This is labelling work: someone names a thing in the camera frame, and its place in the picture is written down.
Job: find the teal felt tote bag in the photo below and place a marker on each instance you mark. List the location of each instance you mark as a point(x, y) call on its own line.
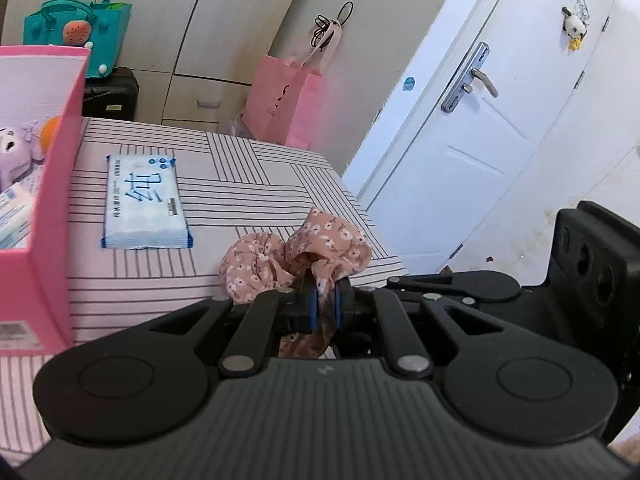
point(112, 35)

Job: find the pink striped bedsheet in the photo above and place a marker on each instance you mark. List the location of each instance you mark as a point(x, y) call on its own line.
point(240, 185)

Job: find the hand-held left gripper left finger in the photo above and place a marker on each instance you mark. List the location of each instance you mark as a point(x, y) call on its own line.
point(313, 307)

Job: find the blue door sticker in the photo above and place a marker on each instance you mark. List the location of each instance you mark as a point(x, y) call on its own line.
point(409, 84)

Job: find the white blue-striped tissue pack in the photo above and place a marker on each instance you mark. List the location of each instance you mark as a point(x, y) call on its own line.
point(12, 215)

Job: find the black suitcase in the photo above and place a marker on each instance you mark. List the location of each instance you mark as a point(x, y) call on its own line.
point(112, 95)

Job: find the purple plush toy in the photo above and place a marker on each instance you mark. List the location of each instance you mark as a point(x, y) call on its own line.
point(15, 155)

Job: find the pink storage box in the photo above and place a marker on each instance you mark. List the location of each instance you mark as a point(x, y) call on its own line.
point(55, 210)

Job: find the light blue wet wipes pack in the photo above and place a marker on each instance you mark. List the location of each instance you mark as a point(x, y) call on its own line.
point(145, 200)

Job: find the pink floral cloth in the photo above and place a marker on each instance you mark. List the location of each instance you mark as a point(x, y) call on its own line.
point(340, 235)

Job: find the small panda plush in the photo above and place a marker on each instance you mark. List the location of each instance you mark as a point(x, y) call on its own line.
point(574, 25)

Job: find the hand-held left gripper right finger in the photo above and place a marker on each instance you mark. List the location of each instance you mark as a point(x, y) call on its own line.
point(338, 307)

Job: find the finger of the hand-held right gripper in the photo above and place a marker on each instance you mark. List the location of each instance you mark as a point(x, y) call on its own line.
point(490, 286)

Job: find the white door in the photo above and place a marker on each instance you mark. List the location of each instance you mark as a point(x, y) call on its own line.
point(500, 185)

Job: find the beige wardrobe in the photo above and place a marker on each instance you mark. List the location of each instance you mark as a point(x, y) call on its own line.
point(225, 25)

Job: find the clear plastic bag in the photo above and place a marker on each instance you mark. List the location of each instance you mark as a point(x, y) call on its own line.
point(237, 125)

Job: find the pink paper bag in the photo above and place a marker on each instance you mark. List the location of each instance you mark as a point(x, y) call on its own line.
point(280, 100)

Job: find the orange plush ball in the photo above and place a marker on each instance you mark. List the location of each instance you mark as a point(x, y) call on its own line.
point(49, 132)

